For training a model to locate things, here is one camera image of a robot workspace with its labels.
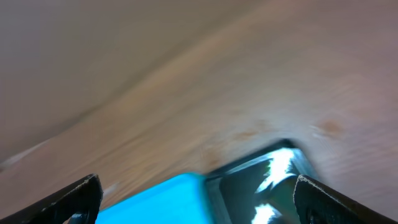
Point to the teal plastic tray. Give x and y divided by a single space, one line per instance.
181 199

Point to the black plastic tray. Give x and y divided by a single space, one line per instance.
259 187

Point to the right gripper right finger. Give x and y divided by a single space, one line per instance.
316 202

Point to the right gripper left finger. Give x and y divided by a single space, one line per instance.
78 202

